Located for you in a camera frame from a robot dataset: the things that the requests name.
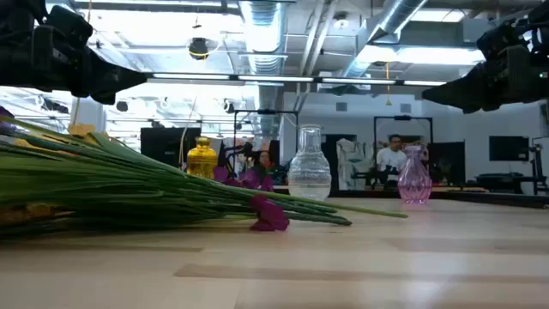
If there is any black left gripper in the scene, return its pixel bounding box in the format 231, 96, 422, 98
32, 25, 149, 106

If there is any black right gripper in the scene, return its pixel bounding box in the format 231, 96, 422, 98
422, 45, 546, 115

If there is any yellow glass vase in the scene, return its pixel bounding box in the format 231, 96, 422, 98
186, 136, 219, 179

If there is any pink glass vase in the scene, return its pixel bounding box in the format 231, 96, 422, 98
397, 144, 433, 205

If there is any clear glass vase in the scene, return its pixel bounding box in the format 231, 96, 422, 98
287, 124, 332, 202

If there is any black standing panel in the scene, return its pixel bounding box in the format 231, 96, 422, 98
428, 141, 467, 188
140, 126, 202, 171

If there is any distant black desk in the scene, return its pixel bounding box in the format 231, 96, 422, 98
475, 172, 549, 194

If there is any black ceiling dome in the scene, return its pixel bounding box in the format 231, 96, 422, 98
187, 37, 211, 61

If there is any person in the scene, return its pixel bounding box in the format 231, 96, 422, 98
252, 149, 275, 181
376, 134, 408, 190

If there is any white patterned hanging cloth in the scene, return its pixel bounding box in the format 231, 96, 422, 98
335, 137, 370, 191

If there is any long ceiling light strip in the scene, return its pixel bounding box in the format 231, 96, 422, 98
148, 72, 447, 87

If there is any black wall monitor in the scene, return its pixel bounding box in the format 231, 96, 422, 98
488, 135, 530, 162

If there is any black camera rig frame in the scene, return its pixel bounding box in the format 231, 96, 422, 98
233, 109, 300, 181
372, 114, 434, 190

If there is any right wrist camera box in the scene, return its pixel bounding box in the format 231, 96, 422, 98
476, 20, 531, 59

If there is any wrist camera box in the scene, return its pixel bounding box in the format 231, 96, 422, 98
476, 20, 531, 59
45, 4, 94, 48

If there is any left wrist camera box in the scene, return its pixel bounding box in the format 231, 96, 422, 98
45, 4, 94, 48

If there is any hanging brass pendant cord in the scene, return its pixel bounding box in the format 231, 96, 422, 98
384, 62, 392, 107

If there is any black aluminium table frame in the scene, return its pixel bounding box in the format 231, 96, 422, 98
274, 185, 549, 210

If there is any silver corrugated ceiling duct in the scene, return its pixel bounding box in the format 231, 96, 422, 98
342, 0, 430, 82
238, 0, 288, 138

